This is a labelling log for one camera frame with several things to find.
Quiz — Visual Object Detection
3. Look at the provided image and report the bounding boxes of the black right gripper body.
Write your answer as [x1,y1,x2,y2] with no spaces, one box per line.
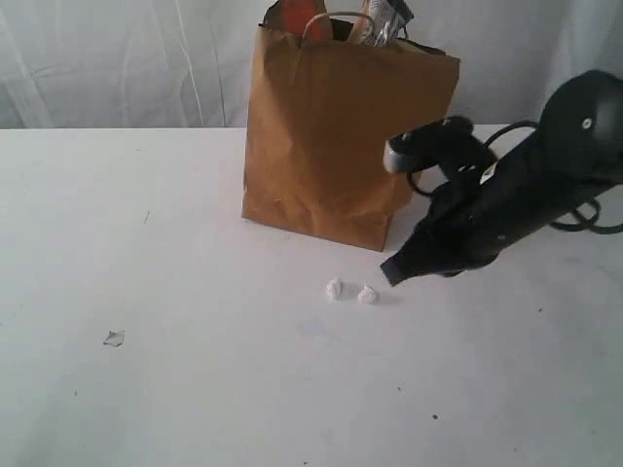
[418,164,540,276]

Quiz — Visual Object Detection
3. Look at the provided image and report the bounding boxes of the small white putty blob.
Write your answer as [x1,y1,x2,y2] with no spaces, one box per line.
[325,278,343,301]
[357,285,380,305]

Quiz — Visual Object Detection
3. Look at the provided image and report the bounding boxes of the brown paper shopping bag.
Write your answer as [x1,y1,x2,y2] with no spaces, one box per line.
[242,26,460,251]

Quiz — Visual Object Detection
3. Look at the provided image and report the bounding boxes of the long noodle package dark ends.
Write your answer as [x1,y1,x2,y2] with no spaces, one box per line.
[348,0,415,47]

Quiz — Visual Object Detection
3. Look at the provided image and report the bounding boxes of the kraft stand-up coffee pouch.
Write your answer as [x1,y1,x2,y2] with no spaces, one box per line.
[262,0,333,42]

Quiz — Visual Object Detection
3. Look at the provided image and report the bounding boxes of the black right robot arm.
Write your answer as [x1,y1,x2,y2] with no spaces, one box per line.
[381,70,622,285]

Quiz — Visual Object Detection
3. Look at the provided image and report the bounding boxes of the small torn plastic scrap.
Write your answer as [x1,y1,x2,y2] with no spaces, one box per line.
[103,330,125,348]

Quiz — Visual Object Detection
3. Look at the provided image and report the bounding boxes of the white backdrop curtain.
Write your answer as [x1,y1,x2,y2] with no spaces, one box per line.
[1,0,622,128]

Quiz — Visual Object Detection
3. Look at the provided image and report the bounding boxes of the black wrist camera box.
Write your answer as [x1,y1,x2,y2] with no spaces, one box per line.
[383,116,496,180]

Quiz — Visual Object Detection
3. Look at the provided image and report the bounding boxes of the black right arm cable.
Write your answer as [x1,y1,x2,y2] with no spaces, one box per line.
[403,121,623,237]

